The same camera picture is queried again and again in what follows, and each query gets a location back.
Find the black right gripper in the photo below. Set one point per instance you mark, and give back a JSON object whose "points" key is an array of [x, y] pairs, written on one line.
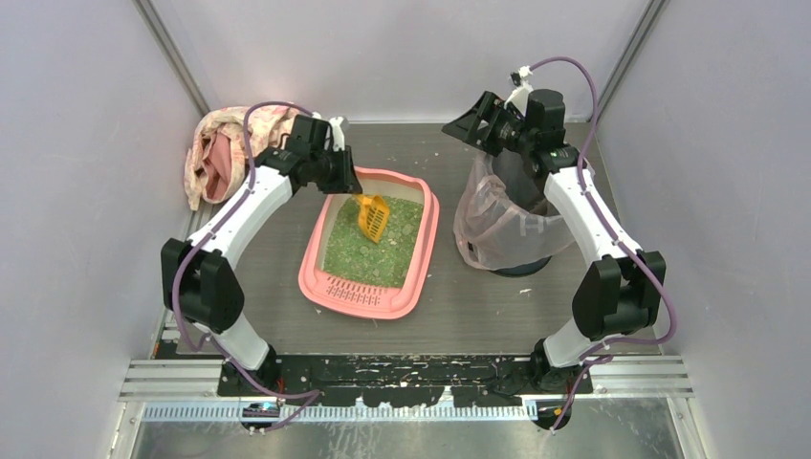
{"points": [[484, 123]]}

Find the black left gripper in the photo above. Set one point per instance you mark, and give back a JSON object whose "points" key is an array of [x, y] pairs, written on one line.
{"points": [[341, 172]]}

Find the orange litter scoop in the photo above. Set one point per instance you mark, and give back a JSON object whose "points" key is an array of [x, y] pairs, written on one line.
{"points": [[373, 216]]}

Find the pink plastic trash bag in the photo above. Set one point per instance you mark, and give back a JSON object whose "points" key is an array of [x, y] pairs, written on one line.
{"points": [[502, 219]]}

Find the pink litter box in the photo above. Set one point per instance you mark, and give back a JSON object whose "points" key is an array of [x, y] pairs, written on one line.
{"points": [[362, 300]]}

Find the dark round trash bin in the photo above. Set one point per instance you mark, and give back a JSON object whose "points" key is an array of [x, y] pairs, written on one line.
{"points": [[524, 269]]}

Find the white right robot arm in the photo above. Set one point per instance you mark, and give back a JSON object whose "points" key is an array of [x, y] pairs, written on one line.
{"points": [[621, 290]]}

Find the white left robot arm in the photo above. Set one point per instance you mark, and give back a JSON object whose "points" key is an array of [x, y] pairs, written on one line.
{"points": [[200, 286]]}

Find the green cat litter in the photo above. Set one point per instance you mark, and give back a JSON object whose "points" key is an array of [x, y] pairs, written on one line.
{"points": [[352, 256]]}

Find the pink floral cloth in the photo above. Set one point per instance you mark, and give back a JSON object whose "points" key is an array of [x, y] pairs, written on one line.
{"points": [[217, 162]]}

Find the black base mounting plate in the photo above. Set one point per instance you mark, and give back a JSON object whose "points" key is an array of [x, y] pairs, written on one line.
{"points": [[420, 380]]}

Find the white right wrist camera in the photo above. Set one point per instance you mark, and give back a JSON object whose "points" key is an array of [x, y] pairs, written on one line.
{"points": [[519, 96]]}

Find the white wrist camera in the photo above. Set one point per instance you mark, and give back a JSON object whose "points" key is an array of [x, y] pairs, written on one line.
{"points": [[519, 96], [337, 136]]}

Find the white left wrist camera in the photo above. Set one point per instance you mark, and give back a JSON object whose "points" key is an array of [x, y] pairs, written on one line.
{"points": [[337, 136]]}

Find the aluminium front rail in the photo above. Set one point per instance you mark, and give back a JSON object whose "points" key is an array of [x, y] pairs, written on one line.
{"points": [[640, 406]]}

